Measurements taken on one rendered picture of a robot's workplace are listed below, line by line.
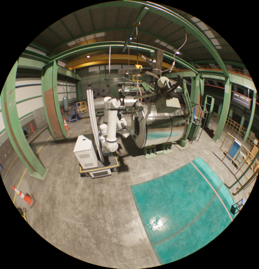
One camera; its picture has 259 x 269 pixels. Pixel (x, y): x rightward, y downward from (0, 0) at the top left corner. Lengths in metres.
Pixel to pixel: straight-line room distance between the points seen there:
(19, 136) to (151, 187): 3.31
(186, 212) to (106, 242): 1.52
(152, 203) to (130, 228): 0.65
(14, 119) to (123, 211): 3.04
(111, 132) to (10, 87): 2.75
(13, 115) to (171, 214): 3.84
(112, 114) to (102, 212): 1.67
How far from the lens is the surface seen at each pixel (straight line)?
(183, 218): 1.93
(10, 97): 2.66
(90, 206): 1.80
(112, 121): 0.99
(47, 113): 4.43
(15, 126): 2.56
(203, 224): 2.28
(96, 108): 6.79
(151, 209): 1.69
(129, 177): 1.87
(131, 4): 2.32
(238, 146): 4.60
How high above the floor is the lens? 1.64
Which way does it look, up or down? 30 degrees down
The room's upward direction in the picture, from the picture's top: straight up
